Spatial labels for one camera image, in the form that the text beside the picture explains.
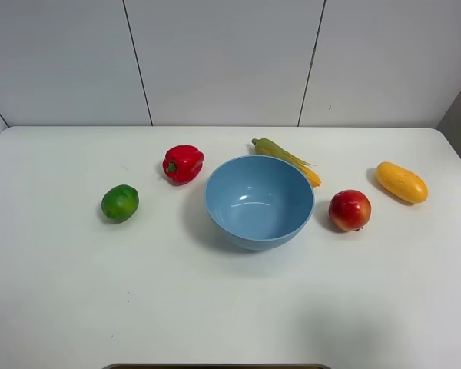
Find yellow mango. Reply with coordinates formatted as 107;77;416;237
376;161;428;204

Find corn cob with husk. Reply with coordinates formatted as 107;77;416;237
251;138;321;188

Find red pomegranate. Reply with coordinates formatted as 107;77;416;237
328;189;372;231

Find blue plastic bowl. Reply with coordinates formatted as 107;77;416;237
204;155;315;251

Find green lime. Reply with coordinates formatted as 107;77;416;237
101;184;139;223

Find red bell pepper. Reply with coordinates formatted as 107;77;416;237
162;145;204;185

